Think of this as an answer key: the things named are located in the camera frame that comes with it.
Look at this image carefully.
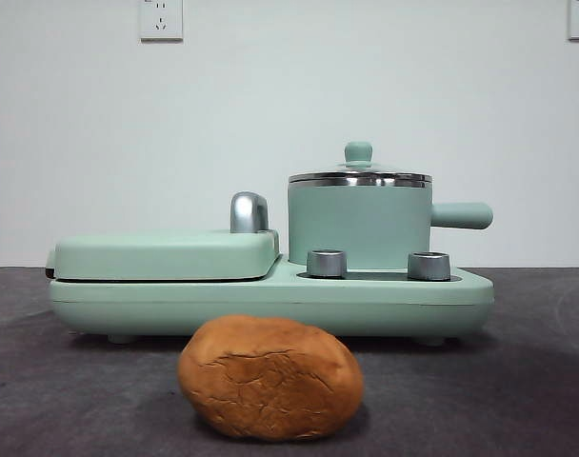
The glass lid with mint knob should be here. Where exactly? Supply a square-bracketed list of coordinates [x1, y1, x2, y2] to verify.
[288, 140, 433, 188]

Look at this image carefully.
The mint green griddle cover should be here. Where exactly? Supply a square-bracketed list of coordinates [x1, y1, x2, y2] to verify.
[45, 228, 281, 282]

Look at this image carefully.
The mint green breakfast machine base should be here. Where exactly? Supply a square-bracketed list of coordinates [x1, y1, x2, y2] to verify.
[49, 254, 495, 345]

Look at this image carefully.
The brown potato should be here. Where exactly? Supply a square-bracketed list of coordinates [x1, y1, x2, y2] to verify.
[176, 313, 366, 443]

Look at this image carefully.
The mint green handled pot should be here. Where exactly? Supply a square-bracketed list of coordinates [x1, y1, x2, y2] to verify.
[287, 183, 494, 268]

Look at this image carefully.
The silver control knob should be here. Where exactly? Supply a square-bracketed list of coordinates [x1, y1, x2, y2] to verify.
[306, 248, 348, 278]
[407, 250, 451, 281]

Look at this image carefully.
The chrome griddle cover handle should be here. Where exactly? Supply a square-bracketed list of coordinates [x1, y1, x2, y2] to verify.
[230, 190, 271, 234]

